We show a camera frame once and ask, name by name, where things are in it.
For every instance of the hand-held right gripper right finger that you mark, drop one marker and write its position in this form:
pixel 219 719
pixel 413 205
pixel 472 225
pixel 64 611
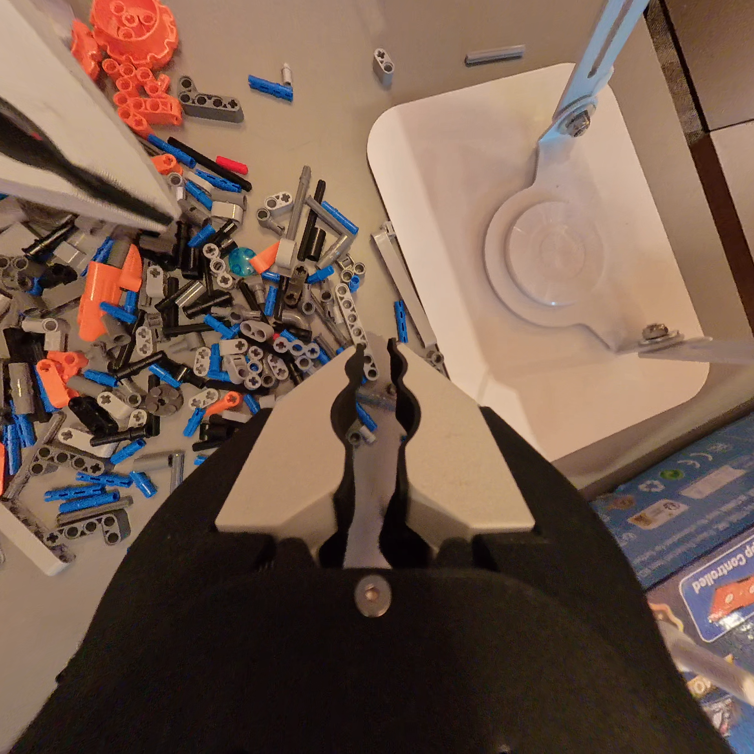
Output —
pixel 465 465

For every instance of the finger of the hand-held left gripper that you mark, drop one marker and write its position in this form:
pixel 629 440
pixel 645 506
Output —
pixel 88 207
pixel 59 88

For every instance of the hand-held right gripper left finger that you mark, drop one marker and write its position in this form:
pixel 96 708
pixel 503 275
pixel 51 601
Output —
pixel 277 465

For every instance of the pile of building pieces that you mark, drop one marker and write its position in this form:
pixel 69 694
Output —
pixel 135 29

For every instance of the blue robot kit box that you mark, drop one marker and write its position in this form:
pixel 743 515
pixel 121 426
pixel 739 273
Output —
pixel 677 530

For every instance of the small grey connector piece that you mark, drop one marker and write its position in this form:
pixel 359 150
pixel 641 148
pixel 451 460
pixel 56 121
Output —
pixel 383 68

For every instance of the grey axle rod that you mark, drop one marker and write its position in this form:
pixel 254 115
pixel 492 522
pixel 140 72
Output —
pixel 495 56

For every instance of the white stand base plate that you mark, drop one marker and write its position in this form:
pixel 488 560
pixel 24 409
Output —
pixel 442 206

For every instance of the metal stand bracket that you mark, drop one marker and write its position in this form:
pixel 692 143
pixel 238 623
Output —
pixel 707 347
pixel 601 59

